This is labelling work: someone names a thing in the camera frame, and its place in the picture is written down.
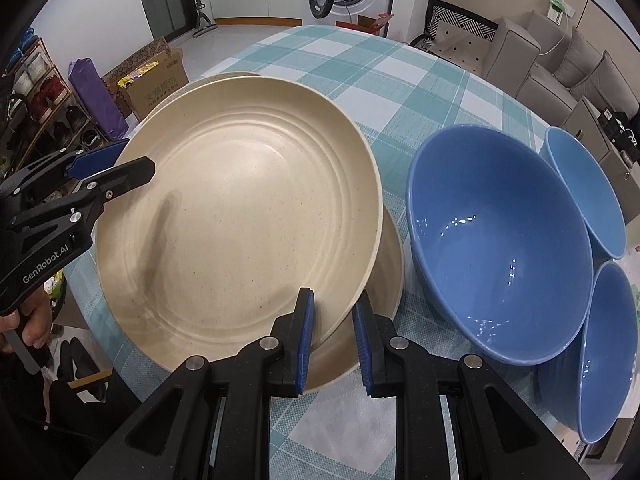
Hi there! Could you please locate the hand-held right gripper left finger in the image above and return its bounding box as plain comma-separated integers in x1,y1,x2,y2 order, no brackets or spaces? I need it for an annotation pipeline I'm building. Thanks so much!
87,287,316,480

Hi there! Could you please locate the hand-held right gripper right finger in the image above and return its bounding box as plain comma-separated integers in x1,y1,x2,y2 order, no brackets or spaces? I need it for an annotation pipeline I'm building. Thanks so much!
351,289,591,480

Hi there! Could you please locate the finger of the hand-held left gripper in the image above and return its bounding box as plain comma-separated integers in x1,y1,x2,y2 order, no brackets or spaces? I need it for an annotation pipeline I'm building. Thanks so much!
0,140,130,200
7,156,157,233

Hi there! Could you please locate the beige speckled plate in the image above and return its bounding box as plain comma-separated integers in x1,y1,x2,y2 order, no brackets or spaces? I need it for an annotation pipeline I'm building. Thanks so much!
95,76,385,361
302,205,405,393
172,72,263,93

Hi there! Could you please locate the blue ceramic bowl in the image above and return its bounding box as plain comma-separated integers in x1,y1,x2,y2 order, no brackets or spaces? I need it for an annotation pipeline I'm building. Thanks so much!
406,125,595,367
541,127,629,261
537,260,635,445

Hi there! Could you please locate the person's left hand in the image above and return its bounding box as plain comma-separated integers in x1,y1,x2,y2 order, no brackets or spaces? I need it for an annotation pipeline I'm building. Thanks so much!
0,290,55,356

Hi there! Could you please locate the purple bag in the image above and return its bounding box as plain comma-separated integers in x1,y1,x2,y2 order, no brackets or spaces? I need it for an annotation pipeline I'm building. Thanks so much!
67,58,131,143

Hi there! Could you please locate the plain brown cardboard box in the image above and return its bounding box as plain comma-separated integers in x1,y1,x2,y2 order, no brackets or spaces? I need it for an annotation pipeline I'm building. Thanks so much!
122,47,190,122

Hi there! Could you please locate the yellow snack packet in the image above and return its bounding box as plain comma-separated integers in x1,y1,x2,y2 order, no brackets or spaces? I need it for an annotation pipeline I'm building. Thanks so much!
116,62,161,88

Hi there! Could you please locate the wooden shoe rack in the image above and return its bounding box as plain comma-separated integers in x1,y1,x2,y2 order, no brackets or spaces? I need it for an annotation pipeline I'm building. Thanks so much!
0,35,108,181

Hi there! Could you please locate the patterned brown cardboard box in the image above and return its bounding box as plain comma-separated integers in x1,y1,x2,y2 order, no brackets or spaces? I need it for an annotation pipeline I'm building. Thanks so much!
102,35,173,93

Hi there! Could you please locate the red cardboard box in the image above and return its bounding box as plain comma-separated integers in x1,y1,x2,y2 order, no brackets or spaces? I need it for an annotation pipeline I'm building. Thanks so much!
335,12,396,38

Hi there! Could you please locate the grey storage cabinet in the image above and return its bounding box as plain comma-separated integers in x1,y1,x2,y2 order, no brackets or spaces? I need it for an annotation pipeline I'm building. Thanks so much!
560,97,640,211

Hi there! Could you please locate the black white patterned mat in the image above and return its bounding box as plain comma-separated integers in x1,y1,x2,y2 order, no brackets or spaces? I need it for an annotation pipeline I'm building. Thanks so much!
410,0,501,61

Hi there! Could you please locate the black box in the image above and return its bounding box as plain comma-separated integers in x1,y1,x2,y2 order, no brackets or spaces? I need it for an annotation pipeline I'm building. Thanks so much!
600,110,632,134

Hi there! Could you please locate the grey sofa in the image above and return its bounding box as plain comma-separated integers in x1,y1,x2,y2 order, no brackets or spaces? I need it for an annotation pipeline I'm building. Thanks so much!
480,10,640,128

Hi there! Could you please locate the grey sofa cushion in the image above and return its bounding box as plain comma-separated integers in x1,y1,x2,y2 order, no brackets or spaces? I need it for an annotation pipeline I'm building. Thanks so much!
570,50,640,111
554,27,603,88

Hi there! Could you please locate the white wall control panel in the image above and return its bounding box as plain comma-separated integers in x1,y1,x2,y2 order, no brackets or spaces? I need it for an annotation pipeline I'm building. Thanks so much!
547,0,576,23

